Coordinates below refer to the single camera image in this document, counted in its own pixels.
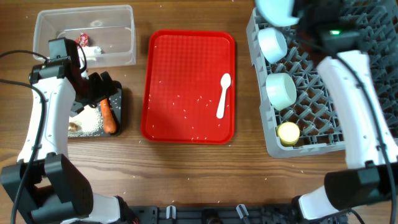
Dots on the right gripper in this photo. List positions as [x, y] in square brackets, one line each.
[331, 3]

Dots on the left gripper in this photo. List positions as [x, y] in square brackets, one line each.
[102, 92]

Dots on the white rice pile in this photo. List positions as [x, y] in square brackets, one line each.
[88, 123]

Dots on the orange carrot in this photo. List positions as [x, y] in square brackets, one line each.
[109, 124]

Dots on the brown food scrap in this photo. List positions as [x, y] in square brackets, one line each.
[74, 127]

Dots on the light blue plate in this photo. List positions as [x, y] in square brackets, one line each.
[278, 13]

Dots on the light blue bowl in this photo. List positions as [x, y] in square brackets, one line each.
[272, 44]

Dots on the red candy wrapper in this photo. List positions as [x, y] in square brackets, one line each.
[83, 40]

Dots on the mint green bowl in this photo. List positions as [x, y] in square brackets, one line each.
[281, 90]

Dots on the white plastic spoon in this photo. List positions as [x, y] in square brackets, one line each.
[225, 84]

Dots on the yellow plastic cup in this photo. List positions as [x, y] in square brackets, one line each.
[288, 133]

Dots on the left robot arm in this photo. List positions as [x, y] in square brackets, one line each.
[45, 187]

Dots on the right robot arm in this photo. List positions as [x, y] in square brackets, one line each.
[371, 152]

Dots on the grey dishwasher rack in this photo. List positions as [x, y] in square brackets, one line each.
[313, 112]

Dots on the black plastic tray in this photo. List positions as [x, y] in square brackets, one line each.
[118, 102]

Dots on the clear plastic bin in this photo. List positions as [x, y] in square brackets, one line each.
[111, 28]

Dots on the red serving tray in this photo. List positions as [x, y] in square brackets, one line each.
[182, 90]

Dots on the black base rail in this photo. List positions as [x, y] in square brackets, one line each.
[240, 214]

